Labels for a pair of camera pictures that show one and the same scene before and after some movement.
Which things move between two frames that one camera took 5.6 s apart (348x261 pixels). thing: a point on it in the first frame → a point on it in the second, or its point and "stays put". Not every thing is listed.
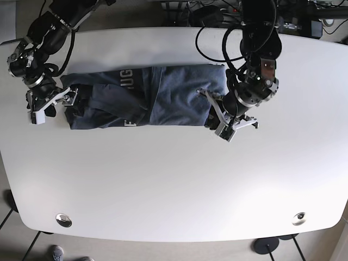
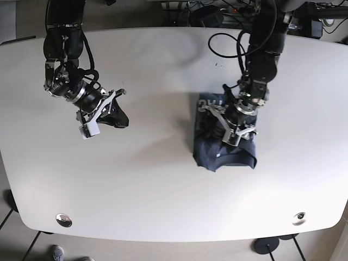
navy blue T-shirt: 143,97 → 210,151
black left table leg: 11,200 stays put
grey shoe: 57,253 stays put
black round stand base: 265,245 stays put
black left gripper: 33,103 → 112,115
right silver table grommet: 299,218 stays put
